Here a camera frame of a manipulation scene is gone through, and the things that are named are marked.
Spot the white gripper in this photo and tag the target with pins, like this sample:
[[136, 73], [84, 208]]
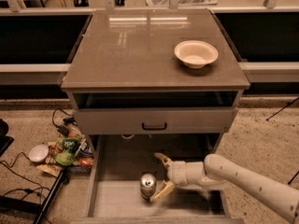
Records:
[[178, 172]]

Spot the silver 7up can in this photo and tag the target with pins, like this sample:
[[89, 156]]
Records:
[[148, 186]]

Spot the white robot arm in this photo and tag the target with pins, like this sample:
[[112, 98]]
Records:
[[214, 171]]

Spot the open middle drawer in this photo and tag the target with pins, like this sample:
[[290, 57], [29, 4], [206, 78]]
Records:
[[114, 193]]

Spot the grey drawer cabinet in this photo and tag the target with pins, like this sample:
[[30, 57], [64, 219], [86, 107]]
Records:
[[126, 60]]

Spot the white bowl on counter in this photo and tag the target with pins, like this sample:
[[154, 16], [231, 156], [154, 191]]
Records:
[[196, 54]]

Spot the green chip bag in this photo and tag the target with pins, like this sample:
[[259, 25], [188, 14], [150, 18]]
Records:
[[67, 156]]

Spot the black power adapter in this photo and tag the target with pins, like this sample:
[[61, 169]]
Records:
[[63, 130]]

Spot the yellow snack bag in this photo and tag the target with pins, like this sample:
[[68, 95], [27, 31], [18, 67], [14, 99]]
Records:
[[50, 169]]

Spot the black tripod leg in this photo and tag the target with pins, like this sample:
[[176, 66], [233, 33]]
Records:
[[290, 181]]

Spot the white bowl on floor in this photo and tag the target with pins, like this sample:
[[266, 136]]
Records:
[[38, 153]]

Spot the black stand base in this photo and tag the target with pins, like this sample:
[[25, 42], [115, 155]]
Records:
[[39, 210]]

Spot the black drawer handle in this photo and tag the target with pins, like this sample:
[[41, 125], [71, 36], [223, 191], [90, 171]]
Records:
[[147, 127]]

